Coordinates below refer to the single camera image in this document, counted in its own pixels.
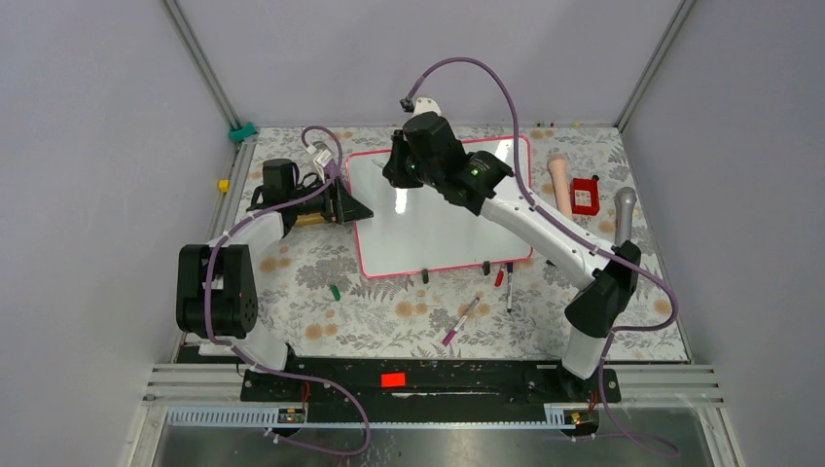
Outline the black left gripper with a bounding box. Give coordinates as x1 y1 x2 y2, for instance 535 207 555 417
287 173 373 224

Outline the pink framed whiteboard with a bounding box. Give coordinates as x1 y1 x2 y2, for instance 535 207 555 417
345 149 533 279

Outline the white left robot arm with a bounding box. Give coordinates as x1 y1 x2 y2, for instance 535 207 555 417
175 159 374 400

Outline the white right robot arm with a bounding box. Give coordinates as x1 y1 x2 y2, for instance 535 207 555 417
382 111 640 401

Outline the floral table mat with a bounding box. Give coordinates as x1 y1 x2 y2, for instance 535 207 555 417
233 127 691 362

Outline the teal block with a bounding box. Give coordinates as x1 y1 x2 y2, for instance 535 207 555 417
228 122 258 144

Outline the red marker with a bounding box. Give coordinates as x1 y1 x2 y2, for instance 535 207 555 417
494 269 505 287

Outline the black marker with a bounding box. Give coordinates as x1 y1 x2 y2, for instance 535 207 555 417
506 269 514 317

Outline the purple marker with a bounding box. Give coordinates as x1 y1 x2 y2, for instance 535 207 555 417
442 296 481 346

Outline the red box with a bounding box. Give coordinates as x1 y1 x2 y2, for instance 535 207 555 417
570 178 600 216

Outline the silver microphone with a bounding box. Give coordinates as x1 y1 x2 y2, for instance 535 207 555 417
614 187 637 246

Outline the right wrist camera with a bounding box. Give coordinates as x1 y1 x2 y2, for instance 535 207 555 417
399 96 442 116

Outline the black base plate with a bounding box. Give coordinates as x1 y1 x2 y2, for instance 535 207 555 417
238 357 622 423

